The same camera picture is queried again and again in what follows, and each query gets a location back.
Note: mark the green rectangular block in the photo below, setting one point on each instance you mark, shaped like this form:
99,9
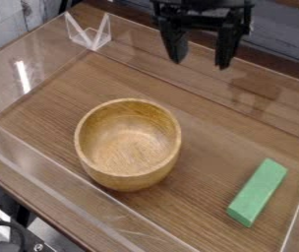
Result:
254,195

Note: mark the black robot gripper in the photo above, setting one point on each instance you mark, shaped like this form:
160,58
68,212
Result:
224,16

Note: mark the black metal table frame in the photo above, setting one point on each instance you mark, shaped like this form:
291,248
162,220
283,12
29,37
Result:
16,237

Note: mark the brown wooden bowl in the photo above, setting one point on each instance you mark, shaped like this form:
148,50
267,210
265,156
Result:
128,141

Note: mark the clear acrylic tray wall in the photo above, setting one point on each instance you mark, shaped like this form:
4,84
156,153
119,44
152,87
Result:
89,57

